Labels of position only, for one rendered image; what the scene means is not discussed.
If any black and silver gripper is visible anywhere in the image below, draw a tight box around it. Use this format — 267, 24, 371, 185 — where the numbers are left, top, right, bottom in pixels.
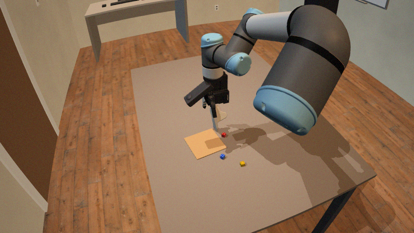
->
202, 71, 229, 132

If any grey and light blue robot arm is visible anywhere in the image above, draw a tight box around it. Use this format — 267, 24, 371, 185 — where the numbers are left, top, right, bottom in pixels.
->
201, 5, 351, 136

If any orange flat mat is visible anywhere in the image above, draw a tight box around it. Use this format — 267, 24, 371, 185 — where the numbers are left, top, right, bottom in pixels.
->
184, 128, 227, 160

